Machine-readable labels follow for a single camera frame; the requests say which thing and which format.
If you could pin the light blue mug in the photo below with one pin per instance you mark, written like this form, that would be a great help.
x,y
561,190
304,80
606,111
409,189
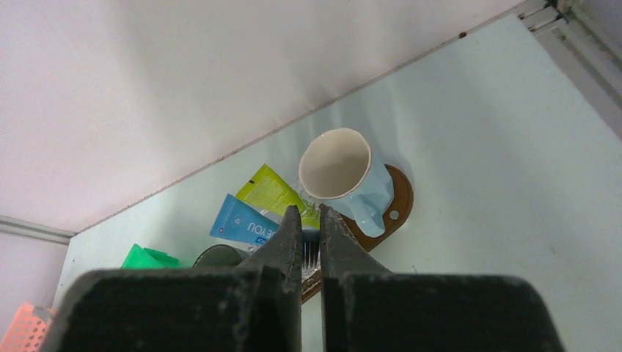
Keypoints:
x,y
340,169

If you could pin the green bin at back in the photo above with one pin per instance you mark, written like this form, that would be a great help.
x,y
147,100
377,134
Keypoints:
x,y
144,258

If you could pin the black mug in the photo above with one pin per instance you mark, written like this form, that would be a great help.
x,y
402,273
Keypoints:
x,y
221,255

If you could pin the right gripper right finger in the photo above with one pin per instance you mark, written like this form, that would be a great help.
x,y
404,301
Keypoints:
x,y
367,307

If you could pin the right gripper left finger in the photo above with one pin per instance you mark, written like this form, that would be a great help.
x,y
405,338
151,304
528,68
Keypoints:
x,y
254,306

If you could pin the clear acrylic holder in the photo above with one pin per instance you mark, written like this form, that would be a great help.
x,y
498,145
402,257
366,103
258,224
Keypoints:
x,y
297,236

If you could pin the pink perforated basket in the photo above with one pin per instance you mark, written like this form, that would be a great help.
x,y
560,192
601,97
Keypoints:
x,y
28,328

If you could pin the brown wooden oval tray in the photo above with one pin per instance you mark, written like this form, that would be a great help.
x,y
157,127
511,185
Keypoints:
x,y
394,217

